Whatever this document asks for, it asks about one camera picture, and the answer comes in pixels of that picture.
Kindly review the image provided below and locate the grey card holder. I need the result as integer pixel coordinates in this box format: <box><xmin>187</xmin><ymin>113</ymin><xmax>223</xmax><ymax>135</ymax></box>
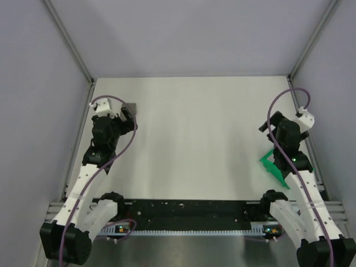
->
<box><xmin>121</xmin><ymin>103</ymin><xmax>137</xmax><ymax>116</ymax></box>

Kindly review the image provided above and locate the aluminium frame post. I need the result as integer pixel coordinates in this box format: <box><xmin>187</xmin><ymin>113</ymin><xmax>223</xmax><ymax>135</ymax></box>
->
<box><xmin>41</xmin><ymin>0</ymin><xmax>95</xmax><ymax>85</ymax></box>
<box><xmin>288</xmin><ymin>0</ymin><xmax>342</xmax><ymax>83</ymax></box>

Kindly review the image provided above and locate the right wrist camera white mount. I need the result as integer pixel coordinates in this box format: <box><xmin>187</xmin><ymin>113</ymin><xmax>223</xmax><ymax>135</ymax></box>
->
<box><xmin>294</xmin><ymin>107</ymin><xmax>315</xmax><ymax>133</ymax></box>

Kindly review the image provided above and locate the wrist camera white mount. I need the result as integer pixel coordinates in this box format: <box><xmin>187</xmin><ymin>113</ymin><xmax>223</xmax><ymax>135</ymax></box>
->
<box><xmin>89</xmin><ymin>97</ymin><xmax>117</xmax><ymax>118</ymax></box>
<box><xmin>294</xmin><ymin>107</ymin><xmax>315</xmax><ymax>133</ymax></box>

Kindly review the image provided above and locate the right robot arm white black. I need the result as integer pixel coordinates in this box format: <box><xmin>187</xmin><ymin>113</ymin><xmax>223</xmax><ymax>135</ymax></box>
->
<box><xmin>259</xmin><ymin>108</ymin><xmax>355</xmax><ymax>266</ymax></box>

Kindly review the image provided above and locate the white slotted cable duct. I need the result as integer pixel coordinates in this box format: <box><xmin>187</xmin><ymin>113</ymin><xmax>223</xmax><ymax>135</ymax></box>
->
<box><xmin>97</xmin><ymin>223</ymin><xmax>284</xmax><ymax>238</ymax></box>

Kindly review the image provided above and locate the green plastic bin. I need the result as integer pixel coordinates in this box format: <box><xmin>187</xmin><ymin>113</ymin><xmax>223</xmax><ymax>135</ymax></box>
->
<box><xmin>259</xmin><ymin>149</ymin><xmax>314</xmax><ymax>190</ymax></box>

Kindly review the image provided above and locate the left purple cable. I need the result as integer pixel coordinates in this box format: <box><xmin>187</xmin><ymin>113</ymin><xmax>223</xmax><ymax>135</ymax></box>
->
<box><xmin>58</xmin><ymin>96</ymin><xmax>137</xmax><ymax>265</ymax></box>

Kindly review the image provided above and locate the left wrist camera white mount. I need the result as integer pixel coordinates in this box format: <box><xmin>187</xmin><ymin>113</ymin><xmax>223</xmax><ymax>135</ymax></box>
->
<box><xmin>89</xmin><ymin>97</ymin><xmax>117</xmax><ymax>118</ymax></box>

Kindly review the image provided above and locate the right aluminium frame post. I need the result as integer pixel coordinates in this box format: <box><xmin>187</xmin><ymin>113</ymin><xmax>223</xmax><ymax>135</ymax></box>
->
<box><xmin>288</xmin><ymin>0</ymin><xmax>342</xmax><ymax>83</ymax></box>

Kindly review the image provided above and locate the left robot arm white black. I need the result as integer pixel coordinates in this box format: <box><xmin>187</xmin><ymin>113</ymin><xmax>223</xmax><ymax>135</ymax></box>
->
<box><xmin>39</xmin><ymin>106</ymin><xmax>137</xmax><ymax>265</ymax></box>

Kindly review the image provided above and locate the left aluminium frame post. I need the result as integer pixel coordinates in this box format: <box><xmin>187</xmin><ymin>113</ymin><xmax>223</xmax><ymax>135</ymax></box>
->
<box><xmin>41</xmin><ymin>0</ymin><xmax>95</xmax><ymax>85</ymax></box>

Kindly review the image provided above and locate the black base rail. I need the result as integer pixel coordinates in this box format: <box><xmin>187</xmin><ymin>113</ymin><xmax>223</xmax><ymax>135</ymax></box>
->
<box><xmin>110</xmin><ymin>199</ymin><xmax>276</xmax><ymax>230</ymax></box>

